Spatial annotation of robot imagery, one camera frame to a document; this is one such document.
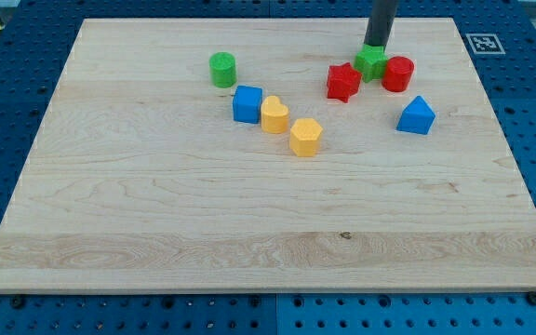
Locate red star block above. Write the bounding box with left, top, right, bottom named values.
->
left=327, top=62, right=362, bottom=103

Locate green star block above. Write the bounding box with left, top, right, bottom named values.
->
left=353, top=45, right=388, bottom=83

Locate yellow hexagon block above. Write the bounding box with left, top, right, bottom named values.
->
left=289, top=118, right=323, bottom=157

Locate yellow heart block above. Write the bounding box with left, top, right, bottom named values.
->
left=261, top=95, right=289, bottom=134

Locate blue cube block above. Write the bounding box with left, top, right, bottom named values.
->
left=232, top=86, right=262, bottom=124

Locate light wooden board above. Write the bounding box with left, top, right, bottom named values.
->
left=0, top=18, right=536, bottom=295

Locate green cylinder block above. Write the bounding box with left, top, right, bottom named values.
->
left=208, top=52, right=236, bottom=88

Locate blue triangle block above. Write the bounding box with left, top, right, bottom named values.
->
left=396, top=96, right=436, bottom=135

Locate red cylinder block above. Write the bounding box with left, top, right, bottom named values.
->
left=382, top=56, right=415, bottom=92

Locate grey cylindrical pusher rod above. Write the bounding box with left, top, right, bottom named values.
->
left=364, top=0, right=399, bottom=48

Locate white fiducial marker tag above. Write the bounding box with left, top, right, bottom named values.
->
left=466, top=33, right=505, bottom=55

